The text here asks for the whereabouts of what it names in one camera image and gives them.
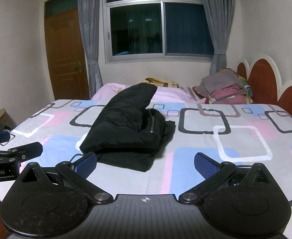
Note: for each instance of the brown wooden door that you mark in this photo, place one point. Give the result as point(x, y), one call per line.
point(65, 54)

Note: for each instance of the bed with patterned sheet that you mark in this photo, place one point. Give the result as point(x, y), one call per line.
point(235, 139)

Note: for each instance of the pink pillow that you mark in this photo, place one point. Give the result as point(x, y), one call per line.
point(168, 93)

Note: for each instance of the sliding glass window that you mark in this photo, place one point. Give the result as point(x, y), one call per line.
point(161, 22)

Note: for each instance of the black padded coat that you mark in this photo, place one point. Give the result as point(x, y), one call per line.
point(126, 129)

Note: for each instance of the yellow printed pillow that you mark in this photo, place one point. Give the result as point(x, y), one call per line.
point(161, 82)

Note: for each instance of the red and white headboard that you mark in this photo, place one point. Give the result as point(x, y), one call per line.
point(262, 79)

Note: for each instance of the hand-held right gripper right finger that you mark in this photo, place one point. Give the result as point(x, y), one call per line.
point(205, 165)

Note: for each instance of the pile of folded clothes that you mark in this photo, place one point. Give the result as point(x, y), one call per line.
point(223, 87)

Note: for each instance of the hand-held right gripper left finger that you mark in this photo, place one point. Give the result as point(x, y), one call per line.
point(85, 165)

